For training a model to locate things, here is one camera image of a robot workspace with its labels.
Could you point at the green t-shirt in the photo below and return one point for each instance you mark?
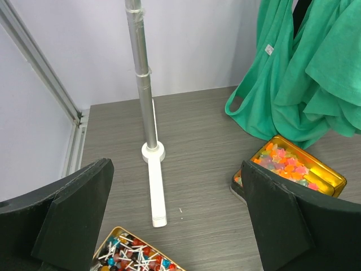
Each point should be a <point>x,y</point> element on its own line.
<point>303,82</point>

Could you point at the aluminium frame post left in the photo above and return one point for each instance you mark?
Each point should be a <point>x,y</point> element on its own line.
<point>17,30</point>

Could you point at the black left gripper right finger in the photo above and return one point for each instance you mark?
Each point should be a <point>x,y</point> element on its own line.
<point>297,228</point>

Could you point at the black hanging garment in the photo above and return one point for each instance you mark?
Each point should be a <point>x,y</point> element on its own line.
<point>299,14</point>

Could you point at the gold tin lollipops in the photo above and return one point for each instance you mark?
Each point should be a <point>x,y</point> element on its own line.
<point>122,250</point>

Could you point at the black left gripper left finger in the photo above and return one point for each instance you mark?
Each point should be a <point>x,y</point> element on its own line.
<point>56,227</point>

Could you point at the gold tin star candies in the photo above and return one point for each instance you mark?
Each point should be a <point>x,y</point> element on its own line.
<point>282,157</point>

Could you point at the silver rack pole left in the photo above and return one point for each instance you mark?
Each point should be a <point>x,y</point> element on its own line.
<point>135,20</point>

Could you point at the white rack foot left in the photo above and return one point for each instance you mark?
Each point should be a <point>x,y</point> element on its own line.
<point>154,157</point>

